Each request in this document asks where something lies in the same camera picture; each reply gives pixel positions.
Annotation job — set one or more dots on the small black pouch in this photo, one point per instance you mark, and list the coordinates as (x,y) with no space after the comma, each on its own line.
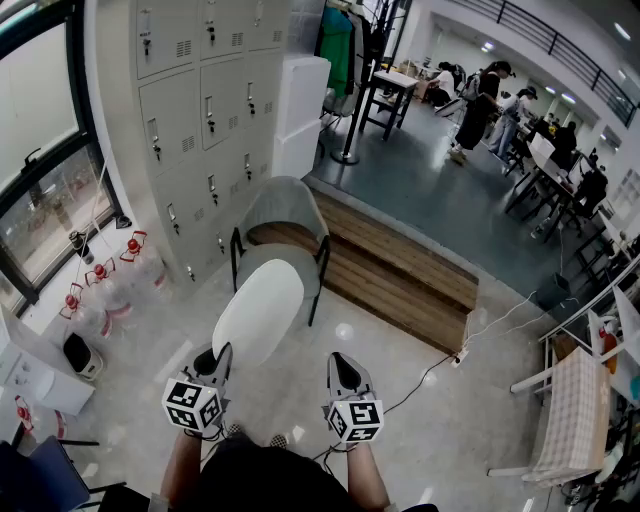
(123,221)

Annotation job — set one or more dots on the black-framed window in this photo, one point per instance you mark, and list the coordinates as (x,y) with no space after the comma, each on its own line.
(40,150)

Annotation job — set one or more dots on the black thermos bottle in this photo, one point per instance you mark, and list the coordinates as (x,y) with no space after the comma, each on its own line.
(82,247)

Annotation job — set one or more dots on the person's black clothing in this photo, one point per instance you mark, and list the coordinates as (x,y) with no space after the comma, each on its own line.
(270,480)

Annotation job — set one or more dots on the grey chair black frame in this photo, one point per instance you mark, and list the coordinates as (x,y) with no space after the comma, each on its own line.
(285,200)

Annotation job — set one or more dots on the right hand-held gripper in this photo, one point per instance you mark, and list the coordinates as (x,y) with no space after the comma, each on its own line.
(357,420)

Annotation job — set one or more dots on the white power strip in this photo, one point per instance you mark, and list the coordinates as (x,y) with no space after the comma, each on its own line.
(460,357)

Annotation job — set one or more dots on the wooden step platform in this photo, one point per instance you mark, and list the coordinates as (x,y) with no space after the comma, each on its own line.
(400,265)

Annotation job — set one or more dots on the person's right checkered shoe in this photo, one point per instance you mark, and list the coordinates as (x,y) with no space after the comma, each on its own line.
(279,440)

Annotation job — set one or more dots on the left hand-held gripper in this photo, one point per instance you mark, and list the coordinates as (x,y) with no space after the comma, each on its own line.
(192,405)

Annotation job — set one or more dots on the black-legged white-top table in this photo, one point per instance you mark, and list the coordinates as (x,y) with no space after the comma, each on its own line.
(395,80)

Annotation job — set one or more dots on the person's checkered shoe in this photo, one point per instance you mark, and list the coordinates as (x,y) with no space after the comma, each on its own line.
(279,440)
(233,429)

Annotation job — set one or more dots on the long black work table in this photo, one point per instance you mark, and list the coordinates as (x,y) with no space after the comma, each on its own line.
(545,185)

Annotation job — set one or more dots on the black coat rack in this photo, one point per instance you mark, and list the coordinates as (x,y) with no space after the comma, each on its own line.
(352,115)

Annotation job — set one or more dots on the grey metal locker cabinet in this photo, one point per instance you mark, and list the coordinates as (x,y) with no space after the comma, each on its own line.
(200,130)

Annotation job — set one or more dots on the grey trash bin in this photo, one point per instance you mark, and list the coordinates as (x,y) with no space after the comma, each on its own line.
(552,291)

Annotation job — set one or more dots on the green garment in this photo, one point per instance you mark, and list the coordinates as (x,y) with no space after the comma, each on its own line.
(336,50)

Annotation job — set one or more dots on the dark blue folding chair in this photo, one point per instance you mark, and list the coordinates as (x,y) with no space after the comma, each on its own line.
(45,475)

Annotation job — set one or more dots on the person's right forearm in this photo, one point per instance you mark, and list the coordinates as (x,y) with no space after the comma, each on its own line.
(367,475)

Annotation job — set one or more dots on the white low cabinet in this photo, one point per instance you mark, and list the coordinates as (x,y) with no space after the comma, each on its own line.
(35,375)

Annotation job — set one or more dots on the person's left checkered shoe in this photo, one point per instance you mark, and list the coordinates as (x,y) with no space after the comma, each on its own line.
(233,429)

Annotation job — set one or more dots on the white metal rack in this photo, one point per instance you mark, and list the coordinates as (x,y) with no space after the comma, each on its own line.
(565,330)

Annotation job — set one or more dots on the white space heater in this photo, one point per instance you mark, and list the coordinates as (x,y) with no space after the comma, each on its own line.
(82,356)

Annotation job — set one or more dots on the checkered cloth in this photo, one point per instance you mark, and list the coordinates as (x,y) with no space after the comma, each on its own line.
(575,415)

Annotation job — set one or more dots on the black balcony railing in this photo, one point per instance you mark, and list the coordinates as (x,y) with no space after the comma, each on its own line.
(560,45)

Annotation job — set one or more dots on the round ceiling light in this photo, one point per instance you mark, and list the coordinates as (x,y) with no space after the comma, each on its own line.
(488,47)
(622,31)

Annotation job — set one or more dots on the white cardboard box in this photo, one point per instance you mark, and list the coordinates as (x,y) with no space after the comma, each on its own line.
(542,146)

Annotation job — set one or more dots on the person's left forearm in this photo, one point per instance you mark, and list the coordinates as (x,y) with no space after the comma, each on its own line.
(181,470)

